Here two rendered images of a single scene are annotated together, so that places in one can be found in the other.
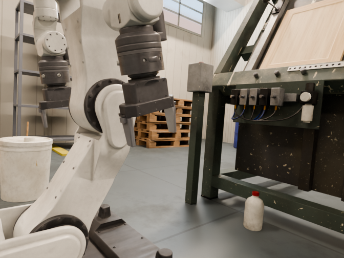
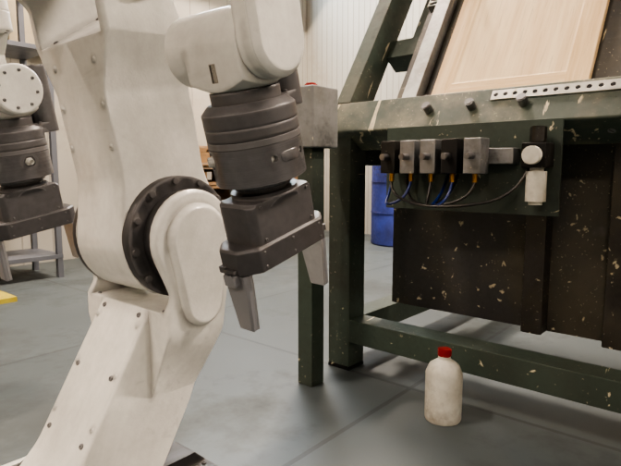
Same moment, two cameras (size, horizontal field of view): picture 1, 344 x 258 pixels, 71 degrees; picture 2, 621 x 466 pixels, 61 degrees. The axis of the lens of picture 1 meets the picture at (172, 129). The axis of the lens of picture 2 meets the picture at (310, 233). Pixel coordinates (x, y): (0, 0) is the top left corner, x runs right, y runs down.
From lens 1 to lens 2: 0.13 m
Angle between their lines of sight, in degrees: 10
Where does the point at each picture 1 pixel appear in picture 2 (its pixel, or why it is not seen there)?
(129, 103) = (242, 245)
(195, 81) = (303, 126)
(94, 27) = (132, 70)
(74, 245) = not seen: outside the picture
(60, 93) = (35, 201)
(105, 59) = (157, 136)
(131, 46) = (246, 134)
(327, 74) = (568, 107)
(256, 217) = (449, 399)
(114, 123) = (192, 274)
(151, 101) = (286, 236)
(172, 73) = not seen: hidden behind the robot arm
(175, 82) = not seen: hidden behind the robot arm
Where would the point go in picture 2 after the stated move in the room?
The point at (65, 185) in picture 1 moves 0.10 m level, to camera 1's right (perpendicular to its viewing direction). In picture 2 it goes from (101, 419) to (194, 412)
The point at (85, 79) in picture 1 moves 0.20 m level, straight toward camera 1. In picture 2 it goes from (121, 186) to (168, 193)
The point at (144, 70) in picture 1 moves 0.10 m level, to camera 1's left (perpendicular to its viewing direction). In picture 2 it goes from (273, 179) to (157, 179)
